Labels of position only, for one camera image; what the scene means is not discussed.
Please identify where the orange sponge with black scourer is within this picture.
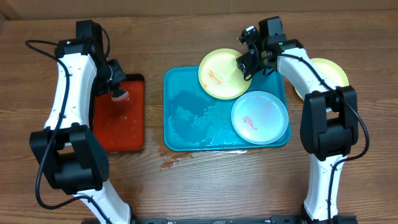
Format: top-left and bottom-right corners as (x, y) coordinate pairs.
(111, 88), (129, 102)

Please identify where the green-rimmed plate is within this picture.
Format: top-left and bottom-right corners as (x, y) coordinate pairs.
(198, 49), (251, 100)
(310, 58), (349, 86)

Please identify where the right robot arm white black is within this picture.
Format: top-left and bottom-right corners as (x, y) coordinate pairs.
(236, 17), (358, 223)

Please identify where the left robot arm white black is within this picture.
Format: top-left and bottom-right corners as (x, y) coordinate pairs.
(29, 20), (140, 223)

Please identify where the red tray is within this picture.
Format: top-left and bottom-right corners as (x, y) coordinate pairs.
(93, 73), (145, 153)

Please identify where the teal tray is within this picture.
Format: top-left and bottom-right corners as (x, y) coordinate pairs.
(164, 66), (291, 151)

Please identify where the light blue plate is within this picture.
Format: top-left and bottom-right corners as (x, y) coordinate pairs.
(231, 91), (289, 145)

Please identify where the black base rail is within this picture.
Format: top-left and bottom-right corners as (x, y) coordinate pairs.
(82, 214), (358, 224)

